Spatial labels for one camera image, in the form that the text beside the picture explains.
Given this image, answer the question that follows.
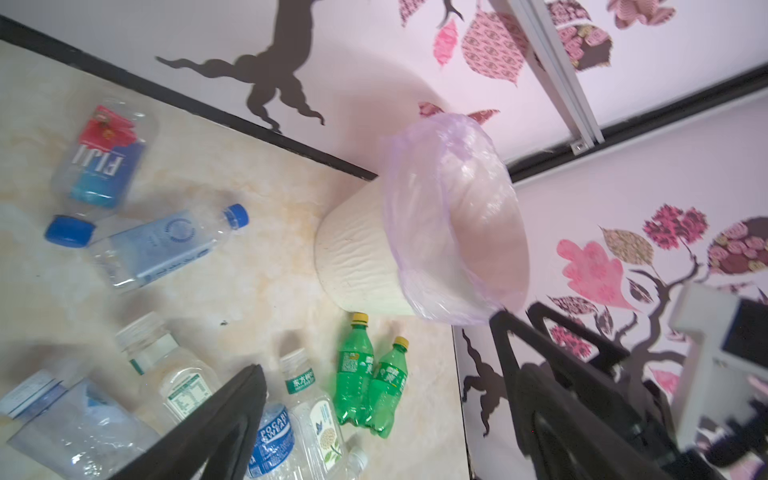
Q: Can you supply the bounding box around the clear empty bottle white cap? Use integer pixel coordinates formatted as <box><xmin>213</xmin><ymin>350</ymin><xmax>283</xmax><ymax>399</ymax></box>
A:
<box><xmin>342</xmin><ymin>447</ymin><xmax>368</xmax><ymax>480</ymax></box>

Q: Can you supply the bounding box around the green soda bottle right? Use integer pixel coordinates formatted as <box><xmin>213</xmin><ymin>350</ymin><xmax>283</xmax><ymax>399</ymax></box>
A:
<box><xmin>365</xmin><ymin>336</ymin><xmax>409</xmax><ymax>439</ymax></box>

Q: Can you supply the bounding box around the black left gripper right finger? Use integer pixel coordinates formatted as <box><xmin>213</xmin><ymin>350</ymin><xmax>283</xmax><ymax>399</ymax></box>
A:
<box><xmin>512</xmin><ymin>364</ymin><xmax>666</xmax><ymax>479</ymax></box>

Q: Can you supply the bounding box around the silver aluminium rail back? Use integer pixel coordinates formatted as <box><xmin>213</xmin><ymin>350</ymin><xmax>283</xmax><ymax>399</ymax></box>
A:
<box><xmin>491</xmin><ymin>0</ymin><xmax>605</xmax><ymax>156</ymax></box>

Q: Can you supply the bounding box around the clear slim bottle white cap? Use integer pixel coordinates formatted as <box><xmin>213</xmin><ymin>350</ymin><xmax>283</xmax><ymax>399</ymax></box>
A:
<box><xmin>1</xmin><ymin>370</ymin><xmax>160</xmax><ymax>479</ymax></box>

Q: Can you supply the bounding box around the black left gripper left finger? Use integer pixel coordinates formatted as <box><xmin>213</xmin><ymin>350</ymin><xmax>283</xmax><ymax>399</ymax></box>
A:
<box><xmin>113</xmin><ymin>365</ymin><xmax>267</xmax><ymax>479</ymax></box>

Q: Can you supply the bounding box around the white ribbed waste bin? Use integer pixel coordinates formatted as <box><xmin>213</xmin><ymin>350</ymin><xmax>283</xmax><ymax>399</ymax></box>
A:
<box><xmin>314</xmin><ymin>178</ymin><xmax>415</xmax><ymax>316</ymax></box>

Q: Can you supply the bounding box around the red blue label bottle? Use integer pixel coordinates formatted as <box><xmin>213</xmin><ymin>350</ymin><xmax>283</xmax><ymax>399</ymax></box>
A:
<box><xmin>44</xmin><ymin>98</ymin><xmax>158</xmax><ymax>249</ymax></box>

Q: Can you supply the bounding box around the green soda bottle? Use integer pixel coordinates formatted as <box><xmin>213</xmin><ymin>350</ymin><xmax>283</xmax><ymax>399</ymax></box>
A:
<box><xmin>334</xmin><ymin>312</ymin><xmax>374</xmax><ymax>426</ymax></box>
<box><xmin>365</xmin><ymin>336</ymin><xmax>409</xmax><ymax>439</ymax></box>

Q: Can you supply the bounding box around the pink plastic bin liner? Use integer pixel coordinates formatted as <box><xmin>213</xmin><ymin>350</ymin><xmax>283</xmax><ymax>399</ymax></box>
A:
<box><xmin>379</xmin><ymin>113</ymin><xmax>530</xmax><ymax>326</ymax></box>

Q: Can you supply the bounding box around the Pocari Sweat bottle blue label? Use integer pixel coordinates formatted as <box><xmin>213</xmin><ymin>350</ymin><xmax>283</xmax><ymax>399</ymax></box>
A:
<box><xmin>245</xmin><ymin>403</ymin><xmax>305</xmax><ymax>480</ymax></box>

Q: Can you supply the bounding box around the clear bottle white green label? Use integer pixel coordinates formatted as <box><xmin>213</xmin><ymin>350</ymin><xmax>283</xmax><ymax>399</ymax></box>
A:
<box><xmin>115</xmin><ymin>313</ymin><xmax>222</xmax><ymax>434</ymax></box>

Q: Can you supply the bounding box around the blue cap pale label bottle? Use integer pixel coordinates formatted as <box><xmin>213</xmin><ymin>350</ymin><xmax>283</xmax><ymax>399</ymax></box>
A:
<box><xmin>88</xmin><ymin>203</ymin><xmax>250</xmax><ymax>292</ymax></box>

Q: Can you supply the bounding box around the green soda bottle left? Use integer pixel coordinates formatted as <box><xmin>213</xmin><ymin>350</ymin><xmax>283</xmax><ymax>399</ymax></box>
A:
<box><xmin>334</xmin><ymin>312</ymin><xmax>374</xmax><ymax>426</ymax></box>

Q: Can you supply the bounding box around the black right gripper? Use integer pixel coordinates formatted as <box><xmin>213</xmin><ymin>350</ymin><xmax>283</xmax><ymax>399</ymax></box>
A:
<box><xmin>490</xmin><ymin>302</ymin><xmax>767</xmax><ymax>479</ymax></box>

